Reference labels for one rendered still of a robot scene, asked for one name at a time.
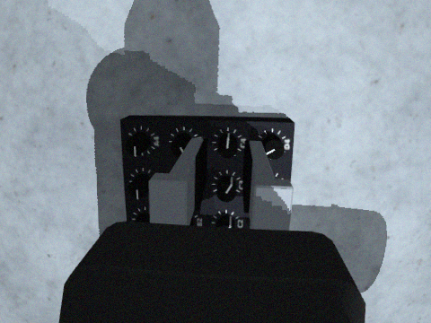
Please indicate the black knob box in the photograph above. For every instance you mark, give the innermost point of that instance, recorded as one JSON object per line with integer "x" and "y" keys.
{"x": 162, "y": 139}

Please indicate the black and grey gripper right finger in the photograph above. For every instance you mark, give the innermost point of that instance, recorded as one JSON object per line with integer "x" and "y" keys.
{"x": 271, "y": 203}

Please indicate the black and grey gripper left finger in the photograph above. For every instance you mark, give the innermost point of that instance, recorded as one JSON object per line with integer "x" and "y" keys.
{"x": 174, "y": 196}

